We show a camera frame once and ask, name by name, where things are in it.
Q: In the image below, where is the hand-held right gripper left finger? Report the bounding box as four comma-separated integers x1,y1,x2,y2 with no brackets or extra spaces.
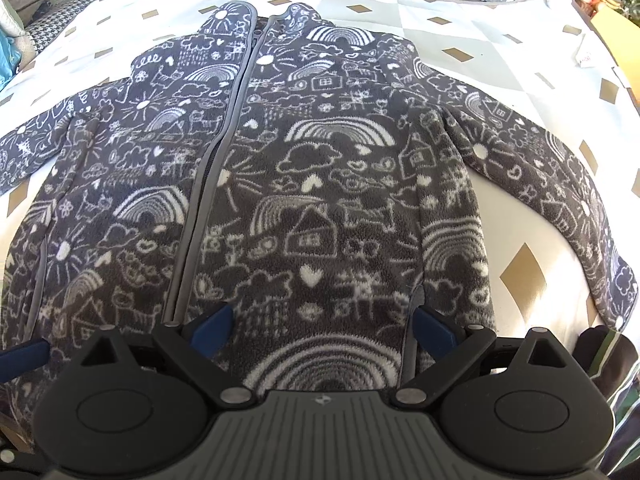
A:
80,304,257,408

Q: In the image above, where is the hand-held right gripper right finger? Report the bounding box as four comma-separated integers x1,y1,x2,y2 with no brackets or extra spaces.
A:
392,306,563,408

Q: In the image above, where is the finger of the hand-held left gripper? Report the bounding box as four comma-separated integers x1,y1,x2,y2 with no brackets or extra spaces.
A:
0,340,49,377

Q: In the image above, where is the grey doodle print fleece jacket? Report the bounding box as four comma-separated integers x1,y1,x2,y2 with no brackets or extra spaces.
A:
0,1,638,411

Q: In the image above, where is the person's striped clothing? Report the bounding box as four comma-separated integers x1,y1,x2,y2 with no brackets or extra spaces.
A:
575,326,640,480

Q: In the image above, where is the blue printed garment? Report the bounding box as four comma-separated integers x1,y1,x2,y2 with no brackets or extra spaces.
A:
0,30,19,92

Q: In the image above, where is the white grey checkered mat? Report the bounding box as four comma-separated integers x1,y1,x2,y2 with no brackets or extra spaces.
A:
0,0,640,356

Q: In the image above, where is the printed paper leaflet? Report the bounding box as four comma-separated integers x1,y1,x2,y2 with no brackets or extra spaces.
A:
575,35,597,69

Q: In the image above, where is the beige pillow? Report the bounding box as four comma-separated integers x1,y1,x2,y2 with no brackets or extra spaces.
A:
0,0,27,39

